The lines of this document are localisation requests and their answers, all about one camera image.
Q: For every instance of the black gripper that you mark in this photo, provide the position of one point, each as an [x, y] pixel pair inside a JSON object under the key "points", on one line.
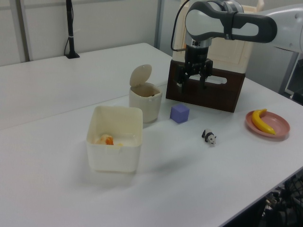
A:
{"points": [[197, 56]]}

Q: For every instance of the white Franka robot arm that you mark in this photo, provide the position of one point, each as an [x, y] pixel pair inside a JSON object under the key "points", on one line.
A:
{"points": [[236, 21]]}

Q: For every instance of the cream trash can with lid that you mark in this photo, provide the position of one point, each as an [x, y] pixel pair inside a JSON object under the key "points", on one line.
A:
{"points": [[145, 95]]}

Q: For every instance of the dark brown wooden crate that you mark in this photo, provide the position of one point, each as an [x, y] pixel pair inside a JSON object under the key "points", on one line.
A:
{"points": [[220, 94]]}

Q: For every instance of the purple cube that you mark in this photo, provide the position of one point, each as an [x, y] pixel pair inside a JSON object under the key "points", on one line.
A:
{"points": [[179, 113]]}

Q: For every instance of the cream wooden cabinet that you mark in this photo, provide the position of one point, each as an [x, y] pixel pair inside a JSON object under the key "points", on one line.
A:
{"points": [[234, 54]]}

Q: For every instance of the toy panda figure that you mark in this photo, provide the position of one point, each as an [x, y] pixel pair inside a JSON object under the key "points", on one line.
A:
{"points": [[209, 137]]}

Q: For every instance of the yellow banana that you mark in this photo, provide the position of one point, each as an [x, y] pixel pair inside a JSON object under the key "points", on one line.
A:
{"points": [[259, 121]]}

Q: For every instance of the pink plate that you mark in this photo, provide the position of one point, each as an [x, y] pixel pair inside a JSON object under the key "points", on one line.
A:
{"points": [[277, 124]]}

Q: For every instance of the cream square plastic bin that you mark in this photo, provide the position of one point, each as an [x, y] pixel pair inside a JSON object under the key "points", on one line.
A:
{"points": [[115, 139]]}

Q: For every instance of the orange toy in bin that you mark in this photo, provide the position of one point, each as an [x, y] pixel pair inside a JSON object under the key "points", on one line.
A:
{"points": [[105, 140]]}

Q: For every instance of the black camera stand pole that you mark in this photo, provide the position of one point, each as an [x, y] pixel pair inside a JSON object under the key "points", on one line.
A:
{"points": [[70, 28]]}

